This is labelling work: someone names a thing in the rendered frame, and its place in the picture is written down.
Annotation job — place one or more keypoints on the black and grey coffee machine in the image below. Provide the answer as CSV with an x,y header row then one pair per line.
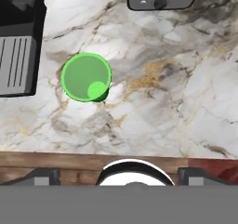
x,y
18,38

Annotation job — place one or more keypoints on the black and white round object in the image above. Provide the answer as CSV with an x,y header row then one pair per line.
x,y
134,172

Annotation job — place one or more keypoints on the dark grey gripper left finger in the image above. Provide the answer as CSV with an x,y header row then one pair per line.
x,y
46,178

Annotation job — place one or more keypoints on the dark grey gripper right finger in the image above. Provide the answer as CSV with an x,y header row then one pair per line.
x,y
192,177

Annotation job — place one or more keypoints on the brown wooden cupboard front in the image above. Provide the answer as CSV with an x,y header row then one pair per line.
x,y
77,168

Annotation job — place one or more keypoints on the green cup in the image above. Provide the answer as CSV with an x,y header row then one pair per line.
x,y
86,78

